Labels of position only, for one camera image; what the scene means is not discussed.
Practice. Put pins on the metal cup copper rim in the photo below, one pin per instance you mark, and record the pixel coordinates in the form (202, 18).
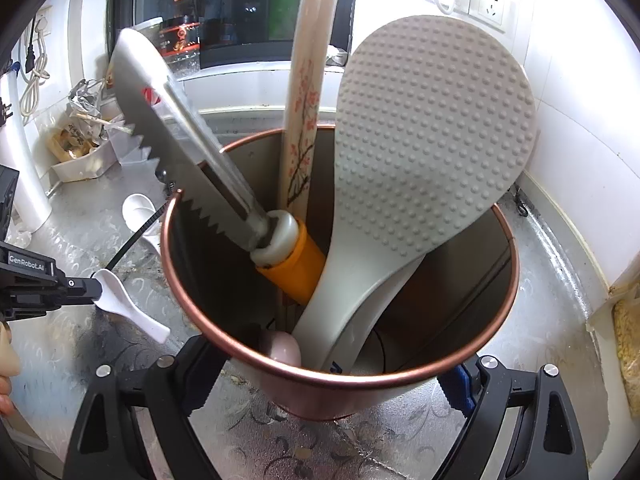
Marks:
(475, 285)

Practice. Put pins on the packaged printed chopsticks pair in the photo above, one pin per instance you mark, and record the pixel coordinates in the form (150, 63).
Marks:
(300, 110)

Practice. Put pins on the white side wall socket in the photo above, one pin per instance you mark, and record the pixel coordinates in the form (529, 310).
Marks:
(45, 22)

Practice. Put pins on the dark window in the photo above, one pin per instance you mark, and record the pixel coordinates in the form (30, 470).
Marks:
(240, 10)

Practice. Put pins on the yellow food packet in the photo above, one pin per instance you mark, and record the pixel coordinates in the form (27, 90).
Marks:
(70, 140)

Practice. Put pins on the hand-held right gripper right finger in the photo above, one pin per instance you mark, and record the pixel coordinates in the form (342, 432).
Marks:
(462, 392)

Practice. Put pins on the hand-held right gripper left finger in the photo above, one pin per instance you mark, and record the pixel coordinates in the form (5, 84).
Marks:
(200, 375)

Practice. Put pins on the clear bottle dark label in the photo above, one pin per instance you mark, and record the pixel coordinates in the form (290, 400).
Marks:
(180, 42)

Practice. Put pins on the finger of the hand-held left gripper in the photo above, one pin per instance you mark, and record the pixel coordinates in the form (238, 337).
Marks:
(82, 290)

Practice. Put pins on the yellow noodle packet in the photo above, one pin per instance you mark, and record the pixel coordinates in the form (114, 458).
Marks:
(625, 350)

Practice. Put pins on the crumpled white tissue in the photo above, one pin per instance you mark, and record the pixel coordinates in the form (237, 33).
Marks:
(339, 55)

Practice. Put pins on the white plastic tray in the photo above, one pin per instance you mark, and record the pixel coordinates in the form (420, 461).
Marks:
(85, 170)

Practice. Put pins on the person's left hand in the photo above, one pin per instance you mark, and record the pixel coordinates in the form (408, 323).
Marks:
(7, 355)

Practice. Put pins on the jar with yellow contents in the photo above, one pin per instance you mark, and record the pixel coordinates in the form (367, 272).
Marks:
(150, 25)

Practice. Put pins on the pale pink utensil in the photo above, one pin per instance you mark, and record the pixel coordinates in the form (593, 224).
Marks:
(282, 347)

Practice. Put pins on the white dimpled rice paddle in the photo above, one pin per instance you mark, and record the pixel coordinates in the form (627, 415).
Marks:
(425, 135)

